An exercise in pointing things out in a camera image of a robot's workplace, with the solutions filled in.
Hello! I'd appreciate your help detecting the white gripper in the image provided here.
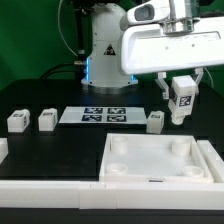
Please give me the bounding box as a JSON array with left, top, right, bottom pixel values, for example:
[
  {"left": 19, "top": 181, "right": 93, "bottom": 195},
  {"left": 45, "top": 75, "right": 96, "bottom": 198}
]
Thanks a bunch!
[{"left": 119, "top": 17, "right": 224, "bottom": 100}]

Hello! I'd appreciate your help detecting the white square table top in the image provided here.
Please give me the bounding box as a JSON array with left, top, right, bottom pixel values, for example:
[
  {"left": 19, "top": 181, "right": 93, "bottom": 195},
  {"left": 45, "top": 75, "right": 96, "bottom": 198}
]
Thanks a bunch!
[{"left": 99, "top": 133, "right": 214, "bottom": 184}]

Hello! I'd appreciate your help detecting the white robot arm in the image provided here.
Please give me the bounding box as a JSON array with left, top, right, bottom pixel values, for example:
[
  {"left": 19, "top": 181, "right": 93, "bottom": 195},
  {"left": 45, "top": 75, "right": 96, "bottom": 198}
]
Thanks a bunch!
[{"left": 82, "top": 0, "right": 224, "bottom": 94}]

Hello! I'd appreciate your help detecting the white tag sheet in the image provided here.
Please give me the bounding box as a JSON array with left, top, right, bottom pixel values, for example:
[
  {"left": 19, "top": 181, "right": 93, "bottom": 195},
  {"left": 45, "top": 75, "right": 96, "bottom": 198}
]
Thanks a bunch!
[{"left": 60, "top": 106, "right": 146, "bottom": 124}]

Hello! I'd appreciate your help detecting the white left fence block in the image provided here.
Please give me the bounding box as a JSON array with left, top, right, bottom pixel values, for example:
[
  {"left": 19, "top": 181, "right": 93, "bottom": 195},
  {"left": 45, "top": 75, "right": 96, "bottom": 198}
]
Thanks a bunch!
[{"left": 0, "top": 138, "right": 8, "bottom": 164}]

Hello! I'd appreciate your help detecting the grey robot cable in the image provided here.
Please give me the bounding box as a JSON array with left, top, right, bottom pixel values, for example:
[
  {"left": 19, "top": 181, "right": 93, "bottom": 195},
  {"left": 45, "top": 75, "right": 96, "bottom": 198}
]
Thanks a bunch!
[{"left": 57, "top": 0, "right": 80, "bottom": 58}]

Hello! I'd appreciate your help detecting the black cable on stand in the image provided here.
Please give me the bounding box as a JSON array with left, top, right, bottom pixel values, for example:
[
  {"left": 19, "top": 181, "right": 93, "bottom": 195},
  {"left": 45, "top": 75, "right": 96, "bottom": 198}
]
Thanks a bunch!
[{"left": 39, "top": 0, "right": 88, "bottom": 80}]

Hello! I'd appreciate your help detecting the white front fence rail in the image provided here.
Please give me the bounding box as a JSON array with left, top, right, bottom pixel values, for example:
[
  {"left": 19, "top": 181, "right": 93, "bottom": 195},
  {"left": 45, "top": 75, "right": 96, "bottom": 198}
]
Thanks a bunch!
[{"left": 0, "top": 181, "right": 224, "bottom": 210}]

